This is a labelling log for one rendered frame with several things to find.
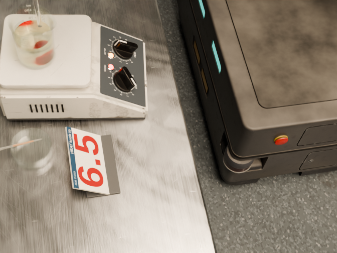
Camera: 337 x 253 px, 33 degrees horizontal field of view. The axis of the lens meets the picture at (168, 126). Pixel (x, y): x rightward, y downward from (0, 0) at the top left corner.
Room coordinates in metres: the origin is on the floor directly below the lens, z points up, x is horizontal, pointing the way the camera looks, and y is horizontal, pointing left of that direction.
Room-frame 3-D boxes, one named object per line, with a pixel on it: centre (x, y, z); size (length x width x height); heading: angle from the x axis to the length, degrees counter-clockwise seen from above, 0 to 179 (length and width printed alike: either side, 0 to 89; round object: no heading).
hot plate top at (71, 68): (0.45, 0.18, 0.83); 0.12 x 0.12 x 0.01; 11
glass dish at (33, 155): (0.34, 0.18, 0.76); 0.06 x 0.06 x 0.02
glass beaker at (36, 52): (0.44, 0.18, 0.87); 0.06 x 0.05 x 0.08; 88
